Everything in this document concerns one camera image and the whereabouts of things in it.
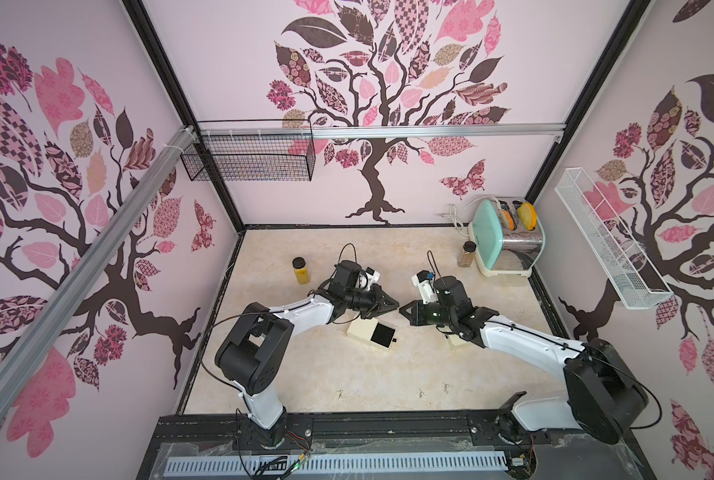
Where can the aluminium rail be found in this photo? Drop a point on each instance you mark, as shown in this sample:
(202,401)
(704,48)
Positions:
(371,132)
(33,345)

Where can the brown spice jar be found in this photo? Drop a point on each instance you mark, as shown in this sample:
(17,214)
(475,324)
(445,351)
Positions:
(467,254)

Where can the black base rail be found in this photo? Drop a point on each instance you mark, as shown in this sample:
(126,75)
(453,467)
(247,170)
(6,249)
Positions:
(547,454)

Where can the cream drawer jewelry box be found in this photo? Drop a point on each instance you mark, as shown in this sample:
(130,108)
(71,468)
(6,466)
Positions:
(372,332)

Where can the white wire shelf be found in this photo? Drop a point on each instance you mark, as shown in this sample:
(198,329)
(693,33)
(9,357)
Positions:
(595,209)

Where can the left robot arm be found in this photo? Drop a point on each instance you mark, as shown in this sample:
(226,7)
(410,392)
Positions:
(252,353)

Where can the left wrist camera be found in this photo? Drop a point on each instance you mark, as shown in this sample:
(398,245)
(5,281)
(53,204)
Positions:
(367,278)

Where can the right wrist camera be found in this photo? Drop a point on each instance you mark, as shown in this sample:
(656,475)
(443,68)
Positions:
(423,282)

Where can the white slotted cable duct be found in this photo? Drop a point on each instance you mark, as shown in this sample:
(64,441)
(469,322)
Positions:
(334,464)

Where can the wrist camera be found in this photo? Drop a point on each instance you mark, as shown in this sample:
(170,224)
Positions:
(367,278)
(423,282)

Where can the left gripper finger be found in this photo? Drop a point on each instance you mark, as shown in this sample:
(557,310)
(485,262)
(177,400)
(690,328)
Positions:
(376,295)
(369,311)

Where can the yellow spice jar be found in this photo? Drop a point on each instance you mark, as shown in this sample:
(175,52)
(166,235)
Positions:
(300,270)

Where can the aluminium rail left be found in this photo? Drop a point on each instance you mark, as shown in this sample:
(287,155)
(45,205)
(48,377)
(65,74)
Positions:
(33,345)

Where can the aluminium rail back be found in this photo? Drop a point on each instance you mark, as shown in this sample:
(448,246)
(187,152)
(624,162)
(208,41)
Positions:
(371,132)

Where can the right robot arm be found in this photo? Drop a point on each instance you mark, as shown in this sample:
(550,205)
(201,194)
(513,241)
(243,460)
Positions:
(600,396)

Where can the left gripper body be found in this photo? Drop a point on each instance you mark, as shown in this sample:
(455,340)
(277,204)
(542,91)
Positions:
(357,299)

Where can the mint green toaster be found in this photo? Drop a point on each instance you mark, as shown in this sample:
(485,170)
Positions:
(508,235)

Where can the black wire basket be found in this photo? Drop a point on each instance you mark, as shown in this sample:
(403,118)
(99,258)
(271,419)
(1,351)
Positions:
(252,150)

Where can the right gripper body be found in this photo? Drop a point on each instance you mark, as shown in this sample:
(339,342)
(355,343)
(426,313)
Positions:
(428,311)

